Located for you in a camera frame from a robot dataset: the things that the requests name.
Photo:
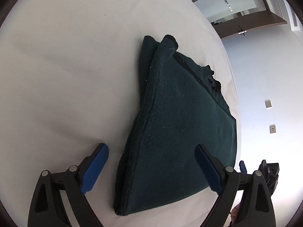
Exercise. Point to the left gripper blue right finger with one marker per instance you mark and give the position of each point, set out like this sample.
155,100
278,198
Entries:
211,167

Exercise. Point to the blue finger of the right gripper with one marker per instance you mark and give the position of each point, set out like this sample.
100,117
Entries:
242,167

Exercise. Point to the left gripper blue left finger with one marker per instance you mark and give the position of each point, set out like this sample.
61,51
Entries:
91,167

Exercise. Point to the dark green knit sweater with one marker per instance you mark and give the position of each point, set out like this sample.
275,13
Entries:
181,106

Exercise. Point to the right hand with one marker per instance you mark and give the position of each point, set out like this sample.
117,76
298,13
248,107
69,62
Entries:
234,214

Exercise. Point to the white bed sheet mattress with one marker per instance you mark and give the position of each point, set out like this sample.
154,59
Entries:
69,81

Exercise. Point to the dark brown door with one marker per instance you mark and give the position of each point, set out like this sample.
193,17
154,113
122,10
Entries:
227,15

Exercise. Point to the lower beige wall socket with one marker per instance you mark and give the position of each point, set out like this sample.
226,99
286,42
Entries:
272,128

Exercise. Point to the beige wall socket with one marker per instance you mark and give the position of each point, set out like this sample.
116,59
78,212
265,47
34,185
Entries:
268,104
272,128

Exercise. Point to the upper beige wall socket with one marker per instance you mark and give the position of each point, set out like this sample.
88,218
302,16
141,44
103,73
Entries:
268,104

